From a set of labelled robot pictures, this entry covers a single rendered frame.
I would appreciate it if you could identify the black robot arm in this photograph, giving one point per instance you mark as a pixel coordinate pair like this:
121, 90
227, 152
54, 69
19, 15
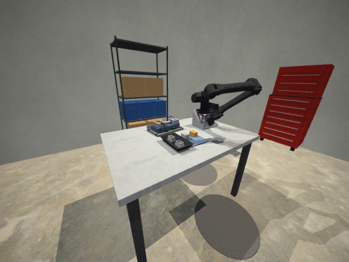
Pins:
213, 90

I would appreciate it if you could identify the yellow rectangular block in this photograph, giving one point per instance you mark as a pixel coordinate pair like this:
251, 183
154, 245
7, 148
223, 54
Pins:
193, 133

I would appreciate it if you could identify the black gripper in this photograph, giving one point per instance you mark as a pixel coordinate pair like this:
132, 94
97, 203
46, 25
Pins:
202, 113

